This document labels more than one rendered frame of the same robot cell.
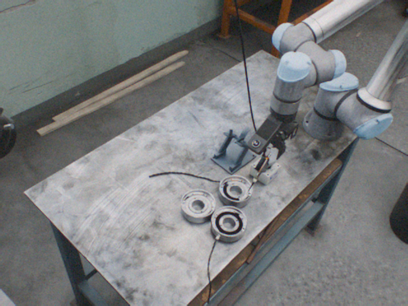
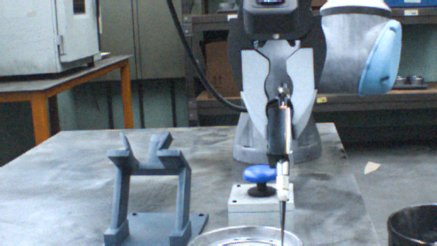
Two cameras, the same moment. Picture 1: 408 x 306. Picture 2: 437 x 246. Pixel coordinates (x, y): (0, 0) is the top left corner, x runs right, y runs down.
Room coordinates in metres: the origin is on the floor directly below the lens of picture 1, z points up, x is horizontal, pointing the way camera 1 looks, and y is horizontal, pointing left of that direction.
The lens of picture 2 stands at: (0.40, 0.17, 1.05)
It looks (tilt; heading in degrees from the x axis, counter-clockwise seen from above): 11 degrees down; 328
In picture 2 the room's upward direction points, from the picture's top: 3 degrees counter-clockwise
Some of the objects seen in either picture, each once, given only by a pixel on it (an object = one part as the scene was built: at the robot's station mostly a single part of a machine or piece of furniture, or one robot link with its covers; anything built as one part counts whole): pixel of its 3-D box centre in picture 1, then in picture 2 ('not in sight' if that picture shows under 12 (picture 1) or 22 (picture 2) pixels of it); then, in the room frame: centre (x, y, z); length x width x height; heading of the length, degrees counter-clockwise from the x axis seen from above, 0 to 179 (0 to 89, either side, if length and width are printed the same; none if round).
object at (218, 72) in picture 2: not in sight; (235, 66); (3.79, -2.15, 0.64); 0.49 x 0.40 x 0.37; 56
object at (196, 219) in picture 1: (197, 206); not in sight; (0.75, 0.00, 0.82); 0.10 x 0.10 x 0.04
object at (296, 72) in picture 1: (292, 76); not in sight; (0.88, -0.21, 1.23); 0.09 x 0.08 x 0.11; 123
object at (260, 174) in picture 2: not in sight; (261, 189); (0.92, -0.21, 0.85); 0.04 x 0.04 x 0.05
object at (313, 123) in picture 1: (326, 117); (276, 125); (1.19, -0.44, 0.85); 0.15 x 0.15 x 0.10
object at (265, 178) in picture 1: (266, 168); (263, 208); (0.92, -0.22, 0.82); 0.08 x 0.07 x 0.05; 141
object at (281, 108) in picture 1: (284, 101); not in sight; (0.87, -0.20, 1.15); 0.08 x 0.08 x 0.05
